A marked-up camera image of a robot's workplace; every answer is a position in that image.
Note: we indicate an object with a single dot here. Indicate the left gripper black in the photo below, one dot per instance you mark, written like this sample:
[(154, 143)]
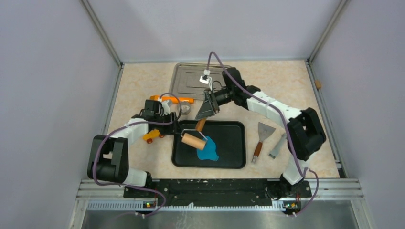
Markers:
[(172, 129)]

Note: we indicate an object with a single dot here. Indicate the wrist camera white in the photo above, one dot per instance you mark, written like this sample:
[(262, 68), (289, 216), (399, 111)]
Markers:
[(207, 79), (164, 108)]

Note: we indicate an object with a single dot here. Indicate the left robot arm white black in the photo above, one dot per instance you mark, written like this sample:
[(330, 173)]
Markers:
[(109, 156)]

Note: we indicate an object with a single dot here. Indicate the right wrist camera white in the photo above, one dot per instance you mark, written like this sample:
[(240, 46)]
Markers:
[(207, 79)]

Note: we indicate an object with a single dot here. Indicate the grey dumbbell-shaped tool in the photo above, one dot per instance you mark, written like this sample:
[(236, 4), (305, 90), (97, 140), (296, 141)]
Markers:
[(276, 149)]

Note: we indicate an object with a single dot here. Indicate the small wooden cork piece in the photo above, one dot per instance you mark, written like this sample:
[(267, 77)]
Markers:
[(318, 84)]

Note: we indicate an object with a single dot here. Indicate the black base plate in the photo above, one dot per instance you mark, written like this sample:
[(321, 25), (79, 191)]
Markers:
[(220, 192)]

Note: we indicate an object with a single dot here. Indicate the silver metal tray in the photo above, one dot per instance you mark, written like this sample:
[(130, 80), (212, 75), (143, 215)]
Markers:
[(185, 80)]

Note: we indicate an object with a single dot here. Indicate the metal scraper wooden handle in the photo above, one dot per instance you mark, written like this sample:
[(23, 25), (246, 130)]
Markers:
[(264, 132)]

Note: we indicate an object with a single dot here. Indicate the round metal cookie cutter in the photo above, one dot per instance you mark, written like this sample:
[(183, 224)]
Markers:
[(184, 108)]

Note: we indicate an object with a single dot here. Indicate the yellow toy car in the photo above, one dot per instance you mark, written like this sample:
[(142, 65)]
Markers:
[(152, 135)]

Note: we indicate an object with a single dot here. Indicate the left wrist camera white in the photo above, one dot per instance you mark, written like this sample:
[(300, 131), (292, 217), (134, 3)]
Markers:
[(164, 108)]

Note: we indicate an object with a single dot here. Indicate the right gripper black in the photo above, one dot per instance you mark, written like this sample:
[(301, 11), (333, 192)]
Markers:
[(209, 107)]

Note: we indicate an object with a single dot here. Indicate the wooden rolling pin roller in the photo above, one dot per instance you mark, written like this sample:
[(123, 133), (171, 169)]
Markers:
[(194, 141)]

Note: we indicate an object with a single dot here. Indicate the blue dough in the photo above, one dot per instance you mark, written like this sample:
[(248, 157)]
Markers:
[(209, 151)]

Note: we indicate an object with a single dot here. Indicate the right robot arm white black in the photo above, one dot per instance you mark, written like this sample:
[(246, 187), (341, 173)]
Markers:
[(305, 134)]

